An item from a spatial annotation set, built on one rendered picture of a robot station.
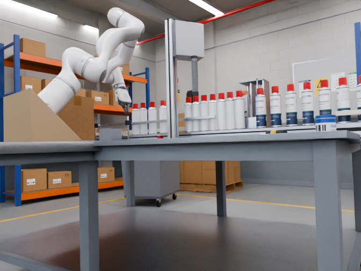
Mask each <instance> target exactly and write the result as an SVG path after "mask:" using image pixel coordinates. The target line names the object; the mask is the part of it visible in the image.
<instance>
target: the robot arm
mask: <svg viewBox="0 0 361 271"><path fill-rule="evenodd" d="M107 17H108V20H109V22H110V23H111V24H112V25H114V26H115V27H117V28H111V29H108V30H106V31H105V32H104V33H103V34H102V35H101V36H100V37H99V39H98V40H97V42H96V51H97V54H98V56H99V57H98V58H95V57H94V56H92V55H90V54H88V53H87V52H85V51H83V50H81V49H79V48H76V47H71V48H68V49H67V50H65V51H64V53H63V55H62V70H61V72H60V73H59V75H58V76H57V77H56V78H55V79H54V80H53V81H51V82H50V83H49V84H48V85H47V86H46V87H45V88H44V89H43V90H42V91H41V92H40V93H38V96H39V97H40V98H41V99H42V100H43V101H44V102H45V103H46V104H47V105H48V106H49V107H50V108H51V109H52V110H53V111H54V112H55V113H56V114H58V113H59V112H60V111H61V110H62V109H63V108H64V107H65V105H66V104H67V103H68V102H69V101H70V100H71V99H72V98H73V97H74V96H75V95H76V94H77V93H78V92H79V90H80V88H81V84H80V82H79V80H78V79H77V77H76V76H75V74H77V75H79V76H81V77H83V78H85V79H86V80H88V81H90V82H92V83H100V82H103V83H107V84H112V86H113V89H114V91H115V97H116V100H117V103H118V104H119V105H121V106H122V108H123V109H124V112H125V114H128V113H130V111H129V108H128V107H129V106H131V104H130V103H131V102H132V101H131V98H130V96H129V93H128V91H127V90H126V86H125V83H124V79H123V76H122V73H121V70H120V68H119V66H122V65H126V64H128V63H129V62H130V60H131V57H132V55H133V52H134V50H135V47H136V44H137V41H138V39H139V38H140V37H141V36H142V35H143V33H144V30H145V26H144V24H143V22H142V21H140V20H139V19H137V18H136V17H134V16H132V15H130V14H129V13H127V12H125V11H124V10H122V9H120V8H112V9H110V10H109V12H108V15H107ZM120 44H121V46H120V50H119V53H118V55H117V56H115V57H114V58H112V59H111V60H109V58H110V56H111V54H112V53H113V51H114V50H115V49H116V48H117V47H118V46H119V45H120Z"/></svg>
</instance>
